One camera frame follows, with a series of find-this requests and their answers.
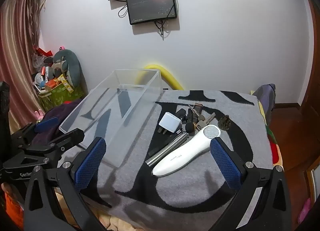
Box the bunch of keys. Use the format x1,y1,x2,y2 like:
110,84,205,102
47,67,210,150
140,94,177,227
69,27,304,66
195,112,216,131

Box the white handheld device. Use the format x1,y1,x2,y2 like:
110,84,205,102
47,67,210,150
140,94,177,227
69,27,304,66
151,124,222,178

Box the silver metal cylinder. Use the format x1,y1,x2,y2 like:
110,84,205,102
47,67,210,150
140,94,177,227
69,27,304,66
146,131,189,166

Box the green patterned box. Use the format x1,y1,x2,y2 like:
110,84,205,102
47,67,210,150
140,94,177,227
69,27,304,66
37,85,85,112

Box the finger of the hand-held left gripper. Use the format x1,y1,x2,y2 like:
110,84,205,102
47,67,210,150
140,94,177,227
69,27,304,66
11,117,59,146
2,128,85,169

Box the black hanging cable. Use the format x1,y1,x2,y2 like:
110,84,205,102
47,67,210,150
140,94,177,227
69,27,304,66
154,20,173,40

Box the small black box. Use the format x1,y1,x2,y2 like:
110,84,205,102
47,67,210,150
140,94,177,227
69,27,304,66
175,110,187,124

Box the person's left forearm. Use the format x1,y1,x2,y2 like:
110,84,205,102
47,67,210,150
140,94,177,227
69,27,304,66
0,182,25,224

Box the pink slipper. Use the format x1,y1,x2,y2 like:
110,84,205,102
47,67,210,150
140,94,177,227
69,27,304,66
297,197,312,224

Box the purple bag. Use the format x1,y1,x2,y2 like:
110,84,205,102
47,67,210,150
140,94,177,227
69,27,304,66
254,84,277,126

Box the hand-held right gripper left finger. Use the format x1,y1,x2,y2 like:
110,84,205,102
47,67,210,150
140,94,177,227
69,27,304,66
24,136,107,231

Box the small black monitor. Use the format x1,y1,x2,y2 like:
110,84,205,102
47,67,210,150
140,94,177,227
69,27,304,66
126,0,178,25

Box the dark purple cloth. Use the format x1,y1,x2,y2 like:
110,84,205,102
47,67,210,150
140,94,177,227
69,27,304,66
32,101,83,146

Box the grey-green plush toy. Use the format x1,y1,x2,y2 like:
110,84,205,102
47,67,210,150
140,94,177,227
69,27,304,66
44,49,82,88

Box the pile of small packages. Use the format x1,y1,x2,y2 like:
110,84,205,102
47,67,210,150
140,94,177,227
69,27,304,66
32,66,74,94

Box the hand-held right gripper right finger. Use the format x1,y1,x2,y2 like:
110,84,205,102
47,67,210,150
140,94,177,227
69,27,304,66
210,136,293,231

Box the yellow foam tube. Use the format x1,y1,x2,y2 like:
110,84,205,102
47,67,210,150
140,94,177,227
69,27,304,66
135,64,184,91

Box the white charger plug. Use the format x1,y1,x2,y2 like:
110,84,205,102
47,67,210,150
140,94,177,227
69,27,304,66
158,112,182,135

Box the pink striped curtain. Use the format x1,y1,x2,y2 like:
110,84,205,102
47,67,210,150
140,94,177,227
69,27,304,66
0,0,47,131

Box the dark cone-shaped ornament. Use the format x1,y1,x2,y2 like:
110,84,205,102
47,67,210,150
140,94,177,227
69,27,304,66
219,115,231,131

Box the grey printed blanket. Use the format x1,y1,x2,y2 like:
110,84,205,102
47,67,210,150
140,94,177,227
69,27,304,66
54,89,274,221

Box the clear plastic box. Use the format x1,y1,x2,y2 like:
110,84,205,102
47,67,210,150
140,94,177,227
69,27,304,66
59,69,162,169

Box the black looped cable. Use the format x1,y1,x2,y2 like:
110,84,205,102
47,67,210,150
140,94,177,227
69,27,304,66
117,4,128,18

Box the red ribbon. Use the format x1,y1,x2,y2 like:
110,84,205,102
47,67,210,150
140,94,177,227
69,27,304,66
35,47,54,57

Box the colourful bedding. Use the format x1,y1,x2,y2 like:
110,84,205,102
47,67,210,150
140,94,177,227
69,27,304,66
259,101,283,169

